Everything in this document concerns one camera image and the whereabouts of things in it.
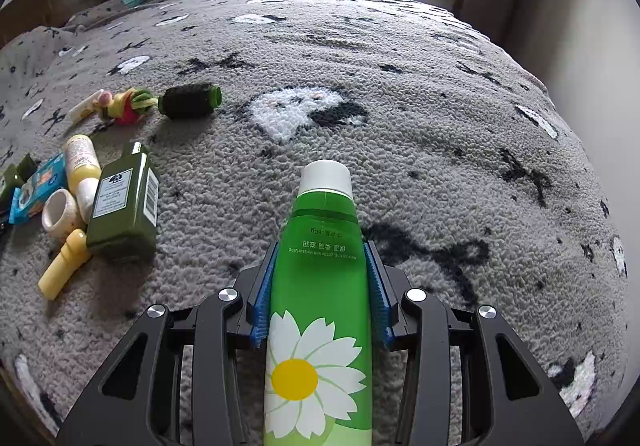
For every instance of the blue snack packet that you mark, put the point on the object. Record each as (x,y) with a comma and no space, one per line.
(35,191)

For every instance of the green daisy print tube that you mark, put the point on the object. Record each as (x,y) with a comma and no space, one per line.
(320,276)

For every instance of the cream yellow tube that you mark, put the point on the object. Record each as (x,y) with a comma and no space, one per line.
(82,161)

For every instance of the small yellow bottle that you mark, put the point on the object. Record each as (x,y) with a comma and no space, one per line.
(60,268)

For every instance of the grey printed blanket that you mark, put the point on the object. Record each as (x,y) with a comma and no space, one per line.
(400,126)

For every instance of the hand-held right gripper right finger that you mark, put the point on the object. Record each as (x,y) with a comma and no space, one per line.
(378,298)

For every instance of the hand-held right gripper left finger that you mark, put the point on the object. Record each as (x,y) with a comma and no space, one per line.
(262,298)

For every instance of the small white tube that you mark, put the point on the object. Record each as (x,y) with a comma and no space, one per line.
(85,107)

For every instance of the olive green rectangular bottle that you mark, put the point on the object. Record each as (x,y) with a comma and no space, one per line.
(122,206)

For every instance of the white round jar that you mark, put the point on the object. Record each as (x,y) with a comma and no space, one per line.
(50,221)

